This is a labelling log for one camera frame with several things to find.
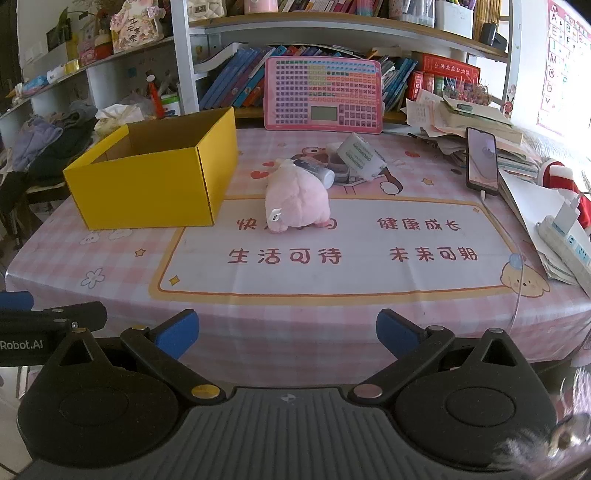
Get black smartphone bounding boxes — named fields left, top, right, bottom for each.
left=465, top=127, right=500, bottom=195

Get red bottle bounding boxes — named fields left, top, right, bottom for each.
left=147, top=76, right=165, bottom=118

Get red tin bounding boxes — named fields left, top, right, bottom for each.
left=78, top=28, right=114, bottom=64

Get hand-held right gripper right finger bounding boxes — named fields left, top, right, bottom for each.
left=347, top=308, right=532, bottom=402

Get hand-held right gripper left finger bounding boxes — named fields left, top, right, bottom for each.
left=44, top=308, right=221, bottom=402

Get pink learning tablet toy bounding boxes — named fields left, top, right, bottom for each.
left=264, top=57, right=385, bottom=134

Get curved corner shelf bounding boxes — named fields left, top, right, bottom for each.
left=0, top=34, right=185, bottom=139

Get small white box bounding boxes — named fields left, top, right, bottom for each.
left=336, top=133, right=387, bottom=180

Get green and white jar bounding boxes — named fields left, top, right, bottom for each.
left=159, top=92, right=182, bottom=117

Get white quilted handbag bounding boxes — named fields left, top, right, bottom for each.
left=186, top=0, right=232, bottom=25

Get white bookshelf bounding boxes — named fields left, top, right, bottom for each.
left=171, top=0, right=513, bottom=125

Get row of thin blue books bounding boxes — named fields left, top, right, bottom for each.
left=379, top=56, right=419, bottom=112

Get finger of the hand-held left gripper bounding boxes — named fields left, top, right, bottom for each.
left=0, top=302, right=108, bottom=332
left=0, top=292, right=35, bottom=311

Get row of shelf books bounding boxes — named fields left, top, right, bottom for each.
left=277, top=0, right=386, bottom=17

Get black box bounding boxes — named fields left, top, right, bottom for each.
left=480, top=21, right=509, bottom=51

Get yellow cardboard box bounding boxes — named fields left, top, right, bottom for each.
left=63, top=107, right=239, bottom=230

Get alphabet wall poster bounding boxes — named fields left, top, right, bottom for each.
left=537, top=0, right=591, bottom=137

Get row of colourful books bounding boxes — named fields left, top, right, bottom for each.
left=199, top=45, right=287, bottom=110

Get floral pink bag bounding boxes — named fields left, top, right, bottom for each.
left=110, top=0, right=166, bottom=52

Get bundle of pens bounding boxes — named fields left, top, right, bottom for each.
left=145, top=69, right=181, bottom=97

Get red santa plush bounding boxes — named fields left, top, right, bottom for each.
left=538, top=159, right=591, bottom=229

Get red boxed book set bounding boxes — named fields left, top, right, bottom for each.
left=406, top=52, right=481, bottom=101

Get pile of clothes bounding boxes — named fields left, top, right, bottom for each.
left=0, top=99, right=100, bottom=217

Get white paperback book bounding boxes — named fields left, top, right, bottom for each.
left=193, top=41, right=259, bottom=75

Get white charger plug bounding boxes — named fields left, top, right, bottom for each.
left=554, top=198, right=583, bottom=232

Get white paper sheets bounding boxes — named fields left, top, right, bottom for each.
left=499, top=171, right=578, bottom=284

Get floral tissue pack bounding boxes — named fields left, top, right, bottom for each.
left=95, top=104, right=153, bottom=137

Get white power strip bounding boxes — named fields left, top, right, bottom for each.
left=536, top=215, right=591, bottom=298

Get white storage box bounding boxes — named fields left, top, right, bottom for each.
left=434, top=0, right=475, bottom=40

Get stack of papers and books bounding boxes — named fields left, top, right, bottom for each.
left=406, top=88, right=543, bottom=176

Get pink checked tablecloth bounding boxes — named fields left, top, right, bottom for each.
left=6, top=127, right=591, bottom=384

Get pink plush toy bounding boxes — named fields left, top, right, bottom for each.
left=264, top=158, right=332, bottom=235

